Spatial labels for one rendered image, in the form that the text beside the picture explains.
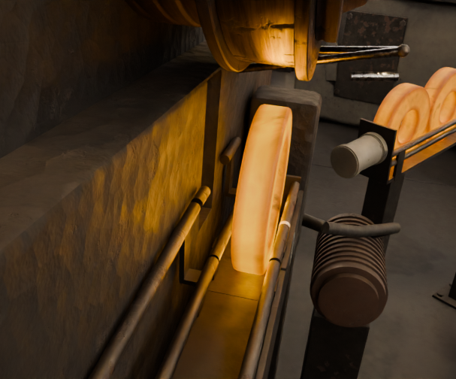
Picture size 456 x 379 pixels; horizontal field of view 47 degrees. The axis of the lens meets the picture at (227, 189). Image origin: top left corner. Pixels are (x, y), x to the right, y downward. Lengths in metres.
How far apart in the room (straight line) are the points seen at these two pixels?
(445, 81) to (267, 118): 0.65
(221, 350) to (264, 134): 0.20
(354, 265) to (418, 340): 0.80
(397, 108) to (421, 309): 0.93
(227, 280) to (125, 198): 0.25
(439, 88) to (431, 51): 2.07
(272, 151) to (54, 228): 0.27
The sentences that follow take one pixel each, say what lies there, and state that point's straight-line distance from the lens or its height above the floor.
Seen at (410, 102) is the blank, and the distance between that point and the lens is 1.01.
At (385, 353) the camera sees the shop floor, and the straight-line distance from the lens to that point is 1.57.
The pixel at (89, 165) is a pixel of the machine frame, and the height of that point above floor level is 0.87.
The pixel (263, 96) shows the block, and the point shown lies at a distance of 0.75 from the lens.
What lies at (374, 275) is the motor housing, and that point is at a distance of 0.89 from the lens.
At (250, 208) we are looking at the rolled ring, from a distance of 0.48.
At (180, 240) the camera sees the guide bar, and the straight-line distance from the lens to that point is 0.45.
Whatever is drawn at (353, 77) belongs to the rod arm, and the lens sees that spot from 0.59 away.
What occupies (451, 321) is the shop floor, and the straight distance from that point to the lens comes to 1.78.
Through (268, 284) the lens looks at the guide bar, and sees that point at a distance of 0.48.
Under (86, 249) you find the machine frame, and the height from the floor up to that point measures 0.83.
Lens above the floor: 0.99
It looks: 25 degrees down
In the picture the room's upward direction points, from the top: 5 degrees clockwise
